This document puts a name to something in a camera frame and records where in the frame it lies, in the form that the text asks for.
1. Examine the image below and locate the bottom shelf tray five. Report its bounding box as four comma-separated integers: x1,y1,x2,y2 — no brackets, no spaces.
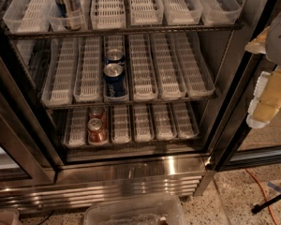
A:
152,103,176,140

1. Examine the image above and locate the front blue pepsi can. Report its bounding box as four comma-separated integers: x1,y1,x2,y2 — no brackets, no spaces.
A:
103,63,126,98

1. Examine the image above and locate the middle shelf tray five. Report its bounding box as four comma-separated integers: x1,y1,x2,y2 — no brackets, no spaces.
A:
150,34,186,99

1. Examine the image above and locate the top shelf tray five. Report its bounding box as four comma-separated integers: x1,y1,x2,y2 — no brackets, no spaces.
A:
162,0,203,25

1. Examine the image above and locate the red soda can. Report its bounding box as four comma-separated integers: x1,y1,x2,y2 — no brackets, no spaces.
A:
87,118,107,143
89,106,107,125

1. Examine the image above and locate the top shelf tray one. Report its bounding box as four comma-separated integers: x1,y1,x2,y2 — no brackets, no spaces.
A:
3,0,53,34

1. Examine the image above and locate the rear blue pepsi can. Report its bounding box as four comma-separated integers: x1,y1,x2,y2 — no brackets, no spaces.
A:
105,49,126,67

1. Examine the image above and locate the middle shelf tray six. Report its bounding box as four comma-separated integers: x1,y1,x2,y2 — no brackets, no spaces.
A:
174,32,215,98

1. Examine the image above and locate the bottom shelf tray one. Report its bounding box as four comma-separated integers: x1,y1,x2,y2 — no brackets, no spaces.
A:
64,108,87,149

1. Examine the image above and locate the shelf tray three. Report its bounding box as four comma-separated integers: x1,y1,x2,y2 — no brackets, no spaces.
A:
90,0,126,30
111,105,131,143
104,36,128,102

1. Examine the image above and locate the middle shelf tray two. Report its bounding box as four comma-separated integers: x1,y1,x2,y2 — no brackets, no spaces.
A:
73,37,102,102

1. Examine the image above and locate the top shelf tray three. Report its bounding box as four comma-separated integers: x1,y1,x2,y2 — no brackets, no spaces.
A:
90,0,126,30

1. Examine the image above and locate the bottom shelf tray two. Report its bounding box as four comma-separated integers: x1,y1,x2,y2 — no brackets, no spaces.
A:
87,106,108,145

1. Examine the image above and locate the shelf tray four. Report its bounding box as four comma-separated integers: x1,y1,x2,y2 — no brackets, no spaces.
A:
128,35,158,101
133,104,154,142
128,0,164,25

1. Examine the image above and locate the shelf tray one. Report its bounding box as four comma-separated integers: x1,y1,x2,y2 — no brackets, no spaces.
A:
3,0,53,34
64,108,87,149
41,37,79,107

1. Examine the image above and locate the bottom shelf tray three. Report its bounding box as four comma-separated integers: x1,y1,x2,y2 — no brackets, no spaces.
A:
111,105,131,143

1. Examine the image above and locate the top shelf tray six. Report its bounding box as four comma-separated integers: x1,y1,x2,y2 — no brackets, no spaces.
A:
200,0,241,25

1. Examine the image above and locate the middle shelf tray four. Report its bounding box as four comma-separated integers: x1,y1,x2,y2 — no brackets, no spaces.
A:
128,35,158,101

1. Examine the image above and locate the bottom shelf tray four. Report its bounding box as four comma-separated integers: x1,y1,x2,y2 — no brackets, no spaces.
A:
133,104,154,142

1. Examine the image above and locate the top shelf tray four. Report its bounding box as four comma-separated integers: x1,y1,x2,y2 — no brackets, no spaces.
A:
128,0,164,25

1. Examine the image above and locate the middle shelf tray three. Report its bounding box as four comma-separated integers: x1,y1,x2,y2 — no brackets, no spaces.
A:
104,36,128,102

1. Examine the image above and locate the clear plastic bin on floor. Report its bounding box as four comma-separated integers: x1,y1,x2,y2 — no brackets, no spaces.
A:
83,194,187,225

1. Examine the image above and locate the bottom shelf tray six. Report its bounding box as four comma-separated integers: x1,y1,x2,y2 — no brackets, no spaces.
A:
172,102,199,139

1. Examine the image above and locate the stainless steel fridge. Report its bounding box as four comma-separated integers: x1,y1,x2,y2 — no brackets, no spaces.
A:
0,0,281,214

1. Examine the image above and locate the front red soda can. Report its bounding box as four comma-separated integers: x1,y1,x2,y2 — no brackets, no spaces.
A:
87,118,107,143

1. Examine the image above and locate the shelf tray five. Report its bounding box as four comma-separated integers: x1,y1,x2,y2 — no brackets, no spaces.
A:
152,103,176,140
162,0,203,25
150,34,186,99

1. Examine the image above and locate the rear red soda can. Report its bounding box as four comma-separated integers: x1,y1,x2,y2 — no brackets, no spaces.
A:
89,106,107,125

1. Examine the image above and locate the small clear container corner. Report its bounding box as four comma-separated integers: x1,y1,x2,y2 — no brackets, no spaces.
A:
0,209,22,225

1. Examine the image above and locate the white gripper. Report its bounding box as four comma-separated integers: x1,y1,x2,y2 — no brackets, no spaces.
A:
244,11,281,128

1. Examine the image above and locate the middle shelf tray one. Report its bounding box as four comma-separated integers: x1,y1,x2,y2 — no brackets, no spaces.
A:
41,37,79,107

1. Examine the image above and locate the blue pepsi can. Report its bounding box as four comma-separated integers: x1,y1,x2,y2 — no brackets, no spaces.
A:
105,49,126,67
103,63,126,98

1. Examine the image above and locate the black stand leg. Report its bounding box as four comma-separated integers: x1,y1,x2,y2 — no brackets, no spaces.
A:
251,194,281,215

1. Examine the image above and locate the shelf tray six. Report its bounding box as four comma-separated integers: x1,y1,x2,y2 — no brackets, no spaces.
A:
200,0,241,25
174,32,215,98
172,102,199,139

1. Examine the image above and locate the open fridge glass door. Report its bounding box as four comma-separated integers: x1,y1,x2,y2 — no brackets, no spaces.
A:
202,0,281,172

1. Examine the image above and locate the orange cable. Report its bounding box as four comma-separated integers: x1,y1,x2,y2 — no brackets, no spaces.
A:
244,168,279,225

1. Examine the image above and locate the silver blue redbull can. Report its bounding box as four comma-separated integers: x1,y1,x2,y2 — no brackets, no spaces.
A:
52,0,84,30

